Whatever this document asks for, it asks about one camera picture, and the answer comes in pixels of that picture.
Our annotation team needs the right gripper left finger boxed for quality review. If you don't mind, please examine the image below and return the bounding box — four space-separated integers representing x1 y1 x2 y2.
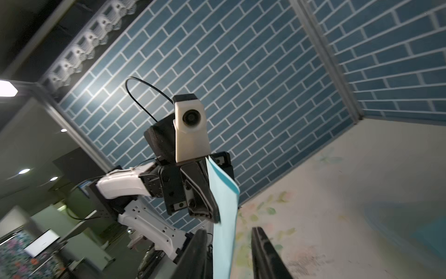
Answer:
171 230 209 279

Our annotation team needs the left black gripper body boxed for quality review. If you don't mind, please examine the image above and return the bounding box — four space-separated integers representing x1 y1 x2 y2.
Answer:
160 154 220 223

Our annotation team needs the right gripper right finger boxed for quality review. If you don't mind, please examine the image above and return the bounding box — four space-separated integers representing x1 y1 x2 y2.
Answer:
252 227 293 279

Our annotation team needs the light blue paper front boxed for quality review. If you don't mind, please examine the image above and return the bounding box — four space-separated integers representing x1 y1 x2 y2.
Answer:
206 157 240 279

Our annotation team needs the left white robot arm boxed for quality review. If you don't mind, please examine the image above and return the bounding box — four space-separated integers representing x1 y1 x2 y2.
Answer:
90 109 240 261

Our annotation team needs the floral table mat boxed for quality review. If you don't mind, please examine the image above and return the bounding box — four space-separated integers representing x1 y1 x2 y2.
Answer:
231 119 446 279

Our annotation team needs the computer monitor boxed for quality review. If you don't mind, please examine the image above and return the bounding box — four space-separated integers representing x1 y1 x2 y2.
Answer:
24 229 60 258

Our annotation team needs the ceiling light panel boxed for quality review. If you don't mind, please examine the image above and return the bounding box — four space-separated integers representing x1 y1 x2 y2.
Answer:
0 80 18 98

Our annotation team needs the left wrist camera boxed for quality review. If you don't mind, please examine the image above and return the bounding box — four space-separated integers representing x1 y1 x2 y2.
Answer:
173 94 211 163

